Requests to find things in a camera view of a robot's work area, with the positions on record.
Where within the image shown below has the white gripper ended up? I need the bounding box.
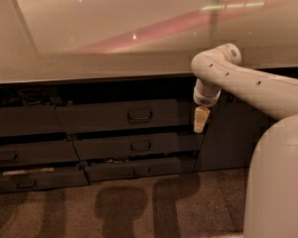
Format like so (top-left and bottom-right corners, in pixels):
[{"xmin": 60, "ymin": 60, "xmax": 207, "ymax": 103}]
[{"xmin": 193, "ymin": 85, "xmax": 222, "ymax": 133}]

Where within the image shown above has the dark drawer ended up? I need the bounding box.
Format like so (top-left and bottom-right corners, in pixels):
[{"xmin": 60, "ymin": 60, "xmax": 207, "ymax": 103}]
[
  {"xmin": 0, "ymin": 167, "xmax": 88, "ymax": 193},
  {"xmin": 85, "ymin": 157, "xmax": 196, "ymax": 182},
  {"xmin": 0, "ymin": 105, "xmax": 63, "ymax": 137},
  {"xmin": 0, "ymin": 141, "xmax": 78, "ymax": 168},
  {"xmin": 74, "ymin": 133, "xmax": 203, "ymax": 160},
  {"xmin": 56, "ymin": 99, "xmax": 193, "ymax": 134}
]

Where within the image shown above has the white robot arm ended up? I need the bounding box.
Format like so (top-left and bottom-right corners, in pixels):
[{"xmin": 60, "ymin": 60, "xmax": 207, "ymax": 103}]
[{"xmin": 191, "ymin": 44, "xmax": 298, "ymax": 238}]

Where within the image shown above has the dark cabinet frame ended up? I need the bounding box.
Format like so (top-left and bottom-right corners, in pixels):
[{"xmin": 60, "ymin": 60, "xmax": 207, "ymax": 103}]
[{"xmin": 0, "ymin": 67, "xmax": 298, "ymax": 196}]

